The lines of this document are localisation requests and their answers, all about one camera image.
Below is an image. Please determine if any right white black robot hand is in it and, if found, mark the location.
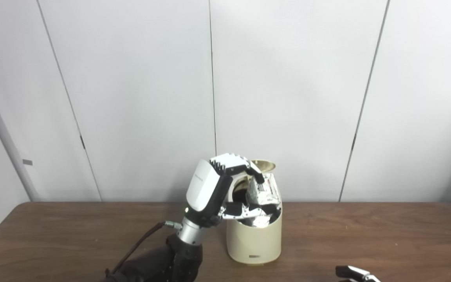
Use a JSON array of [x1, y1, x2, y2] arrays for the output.
[[335, 265, 381, 282]]

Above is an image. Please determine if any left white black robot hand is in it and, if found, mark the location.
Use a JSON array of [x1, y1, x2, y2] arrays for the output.
[[184, 154, 266, 228]]

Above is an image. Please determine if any white green milk carton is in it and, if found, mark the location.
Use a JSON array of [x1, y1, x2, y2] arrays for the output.
[[246, 172, 281, 206]]

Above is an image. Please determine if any cream round bin lid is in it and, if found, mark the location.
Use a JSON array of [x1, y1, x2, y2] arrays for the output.
[[250, 159, 277, 175]]

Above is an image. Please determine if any black bin liner bag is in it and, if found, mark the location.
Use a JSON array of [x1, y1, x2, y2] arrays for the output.
[[231, 184, 281, 229]]

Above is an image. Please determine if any cream-colored bin body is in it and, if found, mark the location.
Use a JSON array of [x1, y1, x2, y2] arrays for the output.
[[226, 172, 283, 265]]

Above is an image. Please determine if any white corner pole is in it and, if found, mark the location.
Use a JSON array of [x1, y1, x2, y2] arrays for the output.
[[0, 63, 40, 202]]

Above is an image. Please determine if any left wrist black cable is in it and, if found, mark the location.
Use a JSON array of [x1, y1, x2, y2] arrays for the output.
[[104, 221, 183, 277]]

